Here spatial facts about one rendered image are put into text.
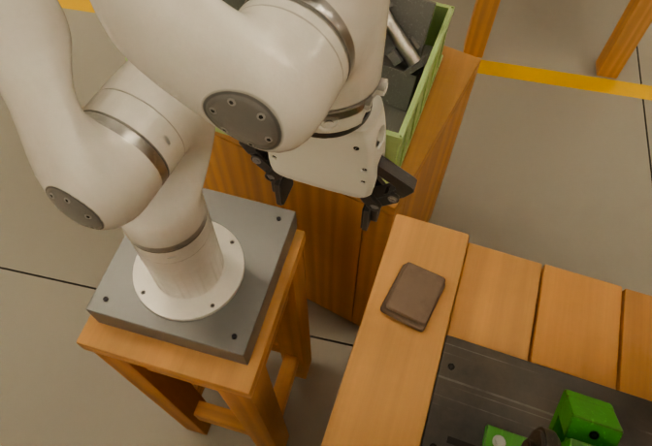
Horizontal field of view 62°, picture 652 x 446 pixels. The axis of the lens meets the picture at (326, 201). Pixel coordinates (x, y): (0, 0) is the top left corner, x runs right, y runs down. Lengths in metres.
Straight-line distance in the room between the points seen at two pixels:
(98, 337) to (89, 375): 0.94
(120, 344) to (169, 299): 0.13
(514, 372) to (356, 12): 0.73
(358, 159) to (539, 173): 1.91
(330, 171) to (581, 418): 0.40
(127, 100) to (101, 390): 1.42
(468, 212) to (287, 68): 1.88
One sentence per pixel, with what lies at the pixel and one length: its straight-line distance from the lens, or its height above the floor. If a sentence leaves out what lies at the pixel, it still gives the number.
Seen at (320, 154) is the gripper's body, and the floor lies 1.41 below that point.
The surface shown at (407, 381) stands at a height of 0.90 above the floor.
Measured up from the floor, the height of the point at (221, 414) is 0.24.
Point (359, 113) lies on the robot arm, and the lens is 0.40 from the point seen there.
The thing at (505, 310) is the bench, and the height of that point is 0.88.
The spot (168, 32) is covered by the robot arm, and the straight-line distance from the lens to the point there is 0.29.
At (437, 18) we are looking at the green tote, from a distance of 1.37.
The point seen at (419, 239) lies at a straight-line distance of 1.01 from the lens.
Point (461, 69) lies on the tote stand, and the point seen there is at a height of 0.79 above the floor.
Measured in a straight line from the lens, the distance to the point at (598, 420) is 0.70.
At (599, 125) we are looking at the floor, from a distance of 2.59.
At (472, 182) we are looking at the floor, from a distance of 2.22.
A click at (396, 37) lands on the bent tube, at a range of 1.21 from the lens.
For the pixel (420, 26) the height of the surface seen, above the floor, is 0.99.
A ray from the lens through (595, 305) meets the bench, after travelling 1.07.
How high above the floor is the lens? 1.77
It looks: 58 degrees down
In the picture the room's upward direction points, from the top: straight up
